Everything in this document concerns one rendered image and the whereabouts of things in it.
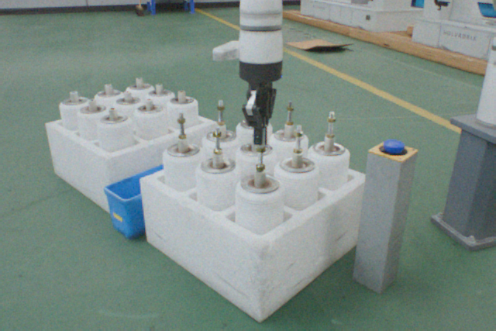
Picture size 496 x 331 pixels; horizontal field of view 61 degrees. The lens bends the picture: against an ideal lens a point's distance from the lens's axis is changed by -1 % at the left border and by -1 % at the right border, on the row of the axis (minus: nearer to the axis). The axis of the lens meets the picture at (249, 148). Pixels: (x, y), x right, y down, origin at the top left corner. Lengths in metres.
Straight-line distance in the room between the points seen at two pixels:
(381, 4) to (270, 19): 3.48
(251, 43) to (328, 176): 0.40
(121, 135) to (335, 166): 0.58
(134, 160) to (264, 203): 0.52
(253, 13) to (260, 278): 0.47
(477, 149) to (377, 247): 0.35
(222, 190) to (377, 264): 0.36
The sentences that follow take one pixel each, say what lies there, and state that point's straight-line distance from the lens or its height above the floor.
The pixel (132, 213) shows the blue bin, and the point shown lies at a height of 0.08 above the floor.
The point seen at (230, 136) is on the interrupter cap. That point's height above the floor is 0.25.
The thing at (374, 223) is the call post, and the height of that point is 0.16.
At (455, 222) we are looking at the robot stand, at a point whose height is 0.04.
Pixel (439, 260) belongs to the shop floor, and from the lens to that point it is 1.14.
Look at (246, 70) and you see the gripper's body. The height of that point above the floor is 0.48.
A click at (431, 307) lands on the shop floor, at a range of 1.00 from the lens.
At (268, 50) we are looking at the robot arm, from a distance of 0.71.
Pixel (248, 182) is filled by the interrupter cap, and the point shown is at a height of 0.25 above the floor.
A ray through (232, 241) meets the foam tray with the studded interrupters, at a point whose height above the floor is 0.16.
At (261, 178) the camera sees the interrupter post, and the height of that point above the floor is 0.27.
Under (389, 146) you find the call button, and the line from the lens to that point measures 0.85.
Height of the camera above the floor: 0.64
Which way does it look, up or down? 23 degrees down
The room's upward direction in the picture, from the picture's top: straight up
